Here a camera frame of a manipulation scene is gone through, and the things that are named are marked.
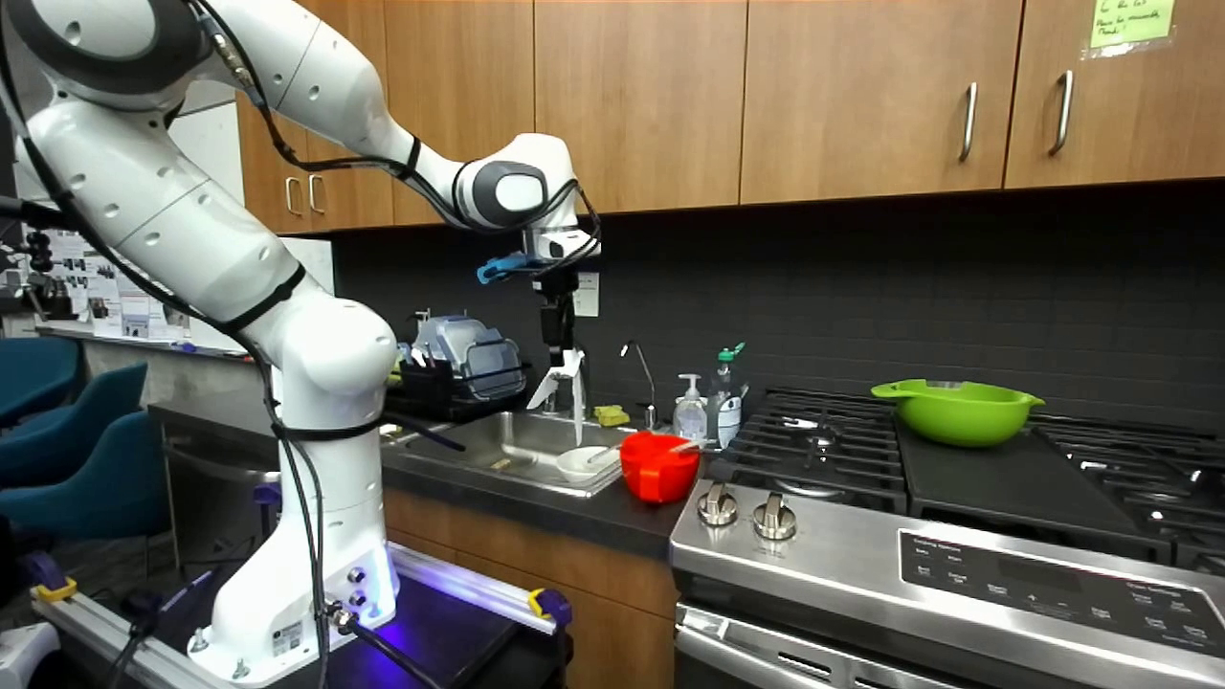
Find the black dish rack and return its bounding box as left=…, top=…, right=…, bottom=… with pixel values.
left=387, top=311, right=533, bottom=423

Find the green cap dish soap bottle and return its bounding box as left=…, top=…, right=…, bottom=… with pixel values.
left=708, top=335, right=751, bottom=452

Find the silver stove knob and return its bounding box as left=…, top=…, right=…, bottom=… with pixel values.
left=745, top=491, right=800, bottom=545
left=694, top=477, right=741, bottom=533

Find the white paper wall sign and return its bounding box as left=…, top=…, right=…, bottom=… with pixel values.
left=569, top=267, right=606, bottom=321

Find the chrome faucet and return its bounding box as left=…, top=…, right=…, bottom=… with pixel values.
left=617, top=341, right=663, bottom=432

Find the stainless gas stove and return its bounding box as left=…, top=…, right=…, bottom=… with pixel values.
left=664, top=387, right=1225, bottom=689

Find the yellow green sticky note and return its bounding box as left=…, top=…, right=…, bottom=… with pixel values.
left=1087, top=0, right=1177, bottom=52

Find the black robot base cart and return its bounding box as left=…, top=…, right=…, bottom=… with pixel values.
left=30, top=539, right=576, bottom=689

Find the white ceramic bowl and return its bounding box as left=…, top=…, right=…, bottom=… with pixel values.
left=547, top=438, right=622, bottom=486

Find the clear plastic container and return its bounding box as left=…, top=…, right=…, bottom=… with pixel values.
left=409, top=315, right=529, bottom=387

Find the blue chair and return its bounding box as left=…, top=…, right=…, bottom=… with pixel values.
left=0, top=331, right=90, bottom=432
left=0, top=358, right=168, bottom=549

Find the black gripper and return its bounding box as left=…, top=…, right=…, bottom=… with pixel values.
left=529, top=261, right=584, bottom=382

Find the wooden base cabinet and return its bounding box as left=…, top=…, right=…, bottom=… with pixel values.
left=378, top=491, right=681, bottom=689

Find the stainless steel sink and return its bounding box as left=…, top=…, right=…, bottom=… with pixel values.
left=489, top=404, right=629, bottom=500

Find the wooden cabinet door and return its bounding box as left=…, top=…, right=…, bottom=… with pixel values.
left=533, top=0, right=751, bottom=212
left=1001, top=0, right=1225, bottom=189
left=298, top=0, right=540, bottom=233
left=738, top=0, right=1025, bottom=207
left=237, top=91, right=306, bottom=235

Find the white poster board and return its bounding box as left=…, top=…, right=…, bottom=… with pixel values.
left=13, top=221, right=338, bottom=363

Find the large orange bowl with handle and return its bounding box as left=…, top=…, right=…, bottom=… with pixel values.
left=617, top=427, right=704, bottom=510

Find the clear soap dispenser bottle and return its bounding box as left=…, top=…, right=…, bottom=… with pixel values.
left=671, top=369, right=713, bottom=452

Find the green plastic bowl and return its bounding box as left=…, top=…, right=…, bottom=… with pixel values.
left=870, top=376, right=1050, bottom=452

